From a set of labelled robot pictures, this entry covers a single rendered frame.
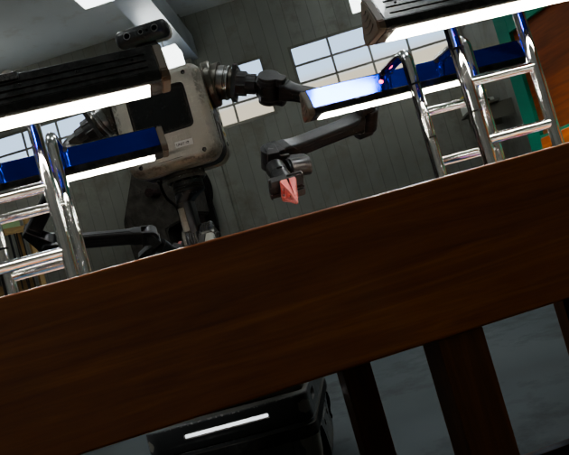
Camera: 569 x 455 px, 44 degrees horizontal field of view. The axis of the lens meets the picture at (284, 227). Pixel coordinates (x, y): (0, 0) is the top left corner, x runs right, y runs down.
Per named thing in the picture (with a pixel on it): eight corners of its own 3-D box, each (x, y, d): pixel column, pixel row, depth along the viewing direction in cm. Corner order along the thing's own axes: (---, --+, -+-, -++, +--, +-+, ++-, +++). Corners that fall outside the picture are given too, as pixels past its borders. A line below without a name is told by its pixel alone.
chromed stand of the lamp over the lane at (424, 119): (421, 239, 179) (372, 71, 181) (492, 219, 182) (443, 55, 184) (452, 233, 160) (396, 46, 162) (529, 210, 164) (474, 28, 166)
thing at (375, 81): (303, 124, 179) (295, 97, 179) (520, 69, 191) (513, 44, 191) (309, 116, 171) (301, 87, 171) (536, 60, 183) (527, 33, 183)
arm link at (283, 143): (366, 126, 234) (368, 97, 227) (377, 134, 230) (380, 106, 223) (257, 170, 215) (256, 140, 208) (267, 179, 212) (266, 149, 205)
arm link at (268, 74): (385, 117, 238) (387, 91, 231) (373, 138, 228) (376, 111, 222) (263, 93, 251) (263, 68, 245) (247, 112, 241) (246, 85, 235)
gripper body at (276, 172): (303, 172, 197) (295, 161, 203) (269, 181, 195) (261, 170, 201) (305, 192, 201) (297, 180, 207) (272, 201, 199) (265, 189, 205)
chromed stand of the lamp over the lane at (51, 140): (32, 352, 161) (-17, 164, 163) (120, 327, 164) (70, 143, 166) (15, 359, 142) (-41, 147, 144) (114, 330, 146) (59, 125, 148)
